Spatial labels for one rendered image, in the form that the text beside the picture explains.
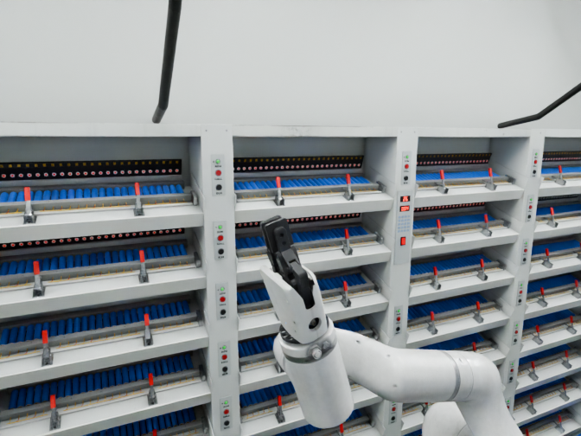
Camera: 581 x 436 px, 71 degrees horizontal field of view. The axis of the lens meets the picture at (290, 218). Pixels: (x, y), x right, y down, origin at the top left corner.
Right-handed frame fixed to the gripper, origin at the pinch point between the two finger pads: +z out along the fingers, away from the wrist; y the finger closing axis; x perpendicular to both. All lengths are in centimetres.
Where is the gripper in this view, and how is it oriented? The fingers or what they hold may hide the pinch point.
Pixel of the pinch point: (276, 234)
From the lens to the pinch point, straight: 55.5
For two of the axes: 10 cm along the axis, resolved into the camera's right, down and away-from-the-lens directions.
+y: -4.2, -2.0, 8.8
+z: -2.6, -9.1, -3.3
